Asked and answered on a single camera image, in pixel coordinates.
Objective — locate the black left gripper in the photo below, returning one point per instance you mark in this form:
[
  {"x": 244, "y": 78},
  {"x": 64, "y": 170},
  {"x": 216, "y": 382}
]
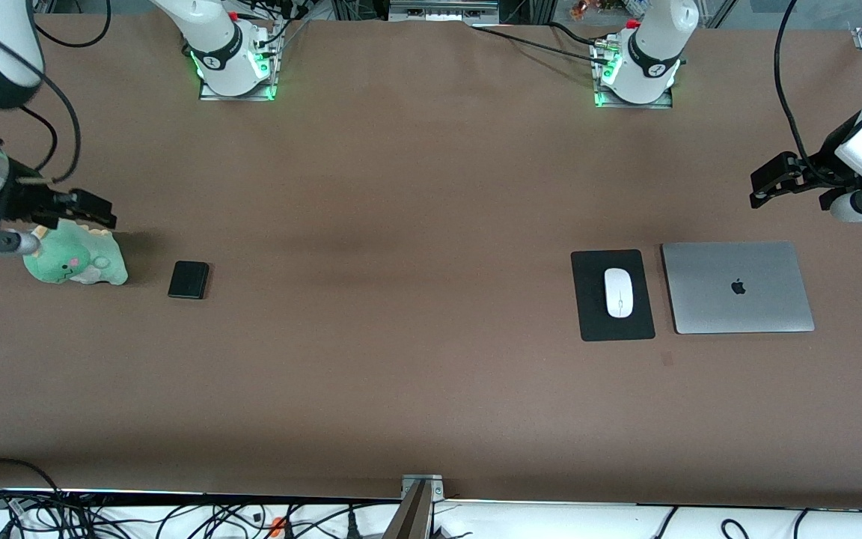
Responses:
[{"x": 824, "y": 163}]

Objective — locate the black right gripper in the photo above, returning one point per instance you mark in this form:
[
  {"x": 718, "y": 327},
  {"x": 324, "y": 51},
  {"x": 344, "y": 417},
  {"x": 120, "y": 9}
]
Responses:
[{"x": 27, "y": 200}]

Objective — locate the black phone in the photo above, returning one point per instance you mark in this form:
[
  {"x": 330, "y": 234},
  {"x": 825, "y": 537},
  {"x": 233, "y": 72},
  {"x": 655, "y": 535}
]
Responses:
[{"x": 188, "y": 280}]

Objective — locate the white computer mouse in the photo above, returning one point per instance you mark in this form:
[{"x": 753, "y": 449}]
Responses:
[{"x": 619, "y": 293}]

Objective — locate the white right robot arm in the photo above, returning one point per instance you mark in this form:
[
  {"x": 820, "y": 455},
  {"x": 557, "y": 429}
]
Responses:
[{"x": 214, "y": 37}]

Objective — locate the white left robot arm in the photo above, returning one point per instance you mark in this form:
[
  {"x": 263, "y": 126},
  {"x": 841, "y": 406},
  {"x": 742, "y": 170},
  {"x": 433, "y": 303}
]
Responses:
[{"x": 655, "y": 45}]

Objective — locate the black mouse pad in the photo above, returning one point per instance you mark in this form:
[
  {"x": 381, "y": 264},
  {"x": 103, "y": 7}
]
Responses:
[{"x": 588, "y": 299}]

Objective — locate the green dinosaur plush toy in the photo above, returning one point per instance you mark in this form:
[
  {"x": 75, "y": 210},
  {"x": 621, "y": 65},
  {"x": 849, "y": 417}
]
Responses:
[{"x": 79, "y": 262}]

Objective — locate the silver closed laptop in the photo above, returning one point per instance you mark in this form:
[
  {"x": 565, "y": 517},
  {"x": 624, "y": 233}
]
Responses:
[{"x": 738, "y": 288}]

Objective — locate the copper coloured object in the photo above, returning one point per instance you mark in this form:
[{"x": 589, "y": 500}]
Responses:
[{"x": 588, "y": 9}]

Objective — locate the grey metal box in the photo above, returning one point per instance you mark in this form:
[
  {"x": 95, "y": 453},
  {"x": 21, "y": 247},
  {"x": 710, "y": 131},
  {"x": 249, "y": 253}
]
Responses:
[{"x": 442, "y": 9}]

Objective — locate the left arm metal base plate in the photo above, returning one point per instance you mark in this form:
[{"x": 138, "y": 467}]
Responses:
[{"x": 603, "y": 103}]

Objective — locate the aluminium strut with bracket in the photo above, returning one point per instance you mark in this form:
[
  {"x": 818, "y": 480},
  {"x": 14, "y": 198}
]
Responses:
[{"x": 420, "y": 494}]

